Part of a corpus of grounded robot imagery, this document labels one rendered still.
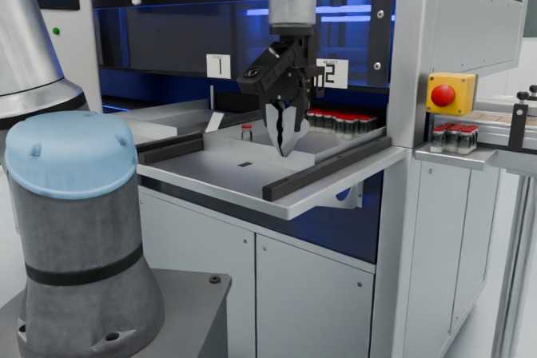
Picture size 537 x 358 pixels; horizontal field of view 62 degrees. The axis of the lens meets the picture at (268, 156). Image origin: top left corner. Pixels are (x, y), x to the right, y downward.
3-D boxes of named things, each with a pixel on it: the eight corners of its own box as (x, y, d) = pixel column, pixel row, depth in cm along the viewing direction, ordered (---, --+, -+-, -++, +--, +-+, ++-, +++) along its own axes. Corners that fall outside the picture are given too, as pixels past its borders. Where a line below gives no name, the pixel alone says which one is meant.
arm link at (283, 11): (298, -5, 65) (256, -2, 70) (297, 28, 66) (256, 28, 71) (325, -1, 71) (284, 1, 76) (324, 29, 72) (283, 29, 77)
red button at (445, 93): (435, 104, 84) (437, 82, 83) (456, 105, 82) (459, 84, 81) (427, 106, 81) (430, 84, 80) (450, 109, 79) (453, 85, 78)
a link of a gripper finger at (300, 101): (308, 132, 72) (309, 77, 70) (302, 133, 71) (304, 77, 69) (284, 128, 75) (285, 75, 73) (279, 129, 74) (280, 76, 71)
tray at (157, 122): (208, 109, 135) (207, 98, 134) (276, 120, 119) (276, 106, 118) (107, 128, 109) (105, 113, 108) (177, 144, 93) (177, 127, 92)
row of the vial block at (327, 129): (301, 128, 108) (302, 109, 107) (370, 138, 97) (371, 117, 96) (296, 129, 106) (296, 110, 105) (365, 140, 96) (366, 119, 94)
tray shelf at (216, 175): (196, 114, 138) (196, 108, 137) (418, 149, 96) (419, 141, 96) (41, 143, 102) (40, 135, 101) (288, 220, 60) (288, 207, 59)
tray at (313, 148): (299, 123, 114) (300, 109, 113) (395, 137, 99) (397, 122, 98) (203, 149, 88) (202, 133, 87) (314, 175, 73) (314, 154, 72)
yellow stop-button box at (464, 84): (436, 107, 90) (440, 71, 88) (474, 111, 86) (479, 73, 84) (423, 112, 85) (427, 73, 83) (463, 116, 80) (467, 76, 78)
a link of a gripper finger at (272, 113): (299, 151, 79) (300, 100, 77) (279, 157, 75) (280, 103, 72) (285, 149, 81) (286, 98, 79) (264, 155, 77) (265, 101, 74)
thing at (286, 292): (167, 196, 311) (159, 69, 288) (483, 304, 188) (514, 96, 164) (17, 248, 236) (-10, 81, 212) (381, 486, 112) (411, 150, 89)
